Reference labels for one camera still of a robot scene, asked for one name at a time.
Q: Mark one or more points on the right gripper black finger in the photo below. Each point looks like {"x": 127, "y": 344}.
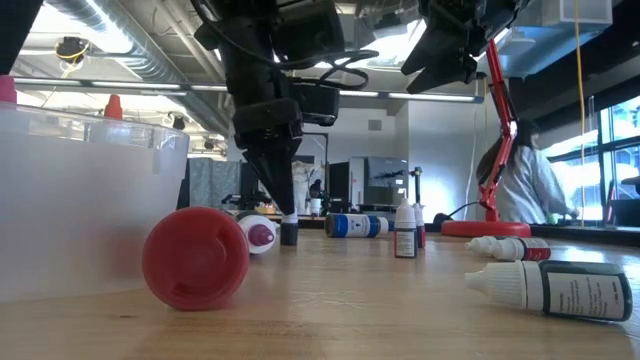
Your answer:
{"x": 445, "y": 77}
{"x": 435, "y": 50}

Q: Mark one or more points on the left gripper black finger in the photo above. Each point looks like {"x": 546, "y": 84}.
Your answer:
{"x": 260, "y": 167}
{"x": 285, "y": 175}

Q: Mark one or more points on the purple-capped food coloring bottle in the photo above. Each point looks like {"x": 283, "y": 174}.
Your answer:
{"x": 257, "y": 232}

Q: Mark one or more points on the blue-labelled paint bottle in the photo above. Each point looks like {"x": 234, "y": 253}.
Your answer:
{"x": 355, "y": 226}

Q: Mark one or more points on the orange-red food coloring bottle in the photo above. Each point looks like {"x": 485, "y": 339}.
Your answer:
{"x": 195, "y": 260}

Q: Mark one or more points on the small white-capped dropper bottle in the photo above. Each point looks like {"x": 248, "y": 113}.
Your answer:
{"x": 405, "y": 235}
{"x": 421, "y": 230}
{"x": 479, "y": 245}
{"x": 525, "y": 248}
{"x": 575, "y": 292}

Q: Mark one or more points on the red-capped food coloring bottle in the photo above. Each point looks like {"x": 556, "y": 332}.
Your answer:
{"x": 113, "y": 107}

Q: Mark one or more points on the pink-capped food coloring bottle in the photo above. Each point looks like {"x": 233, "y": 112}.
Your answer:
{"x": 6, "y": 90}

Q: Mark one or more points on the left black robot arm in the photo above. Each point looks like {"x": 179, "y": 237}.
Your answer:
{"x": 240, "y": 25}

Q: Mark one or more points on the pale draped cloth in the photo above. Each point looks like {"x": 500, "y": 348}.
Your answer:
{"x": 302, "y": 185}

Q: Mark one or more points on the grey patterned partition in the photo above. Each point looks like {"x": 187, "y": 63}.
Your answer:
{"x": 215, "y": 182}

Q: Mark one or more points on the grey monitor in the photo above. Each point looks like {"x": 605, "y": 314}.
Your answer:
{"x": 385, "y": 175}

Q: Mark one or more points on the ceiling light strip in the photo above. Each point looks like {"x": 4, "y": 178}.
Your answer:
{"x": 135, "y": 86}

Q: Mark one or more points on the person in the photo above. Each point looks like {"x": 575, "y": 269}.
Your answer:
{"x": 530, "y": 190}

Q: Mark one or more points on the red desk lamp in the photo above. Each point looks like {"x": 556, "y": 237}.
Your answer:
{"x": 487, "y": 229}

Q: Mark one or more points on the clear plastic container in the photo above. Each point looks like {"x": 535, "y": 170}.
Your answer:
{"x": 75, "y": 200}

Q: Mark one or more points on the black ceiling device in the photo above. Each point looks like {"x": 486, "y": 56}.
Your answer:
{"x": 72, "y": 49}

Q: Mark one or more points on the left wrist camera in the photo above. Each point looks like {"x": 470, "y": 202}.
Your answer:
{"x": 315, "y": 102}

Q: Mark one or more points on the silver ceiling duct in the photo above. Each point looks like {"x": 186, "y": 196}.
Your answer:
{"x": 150, "y": 60}

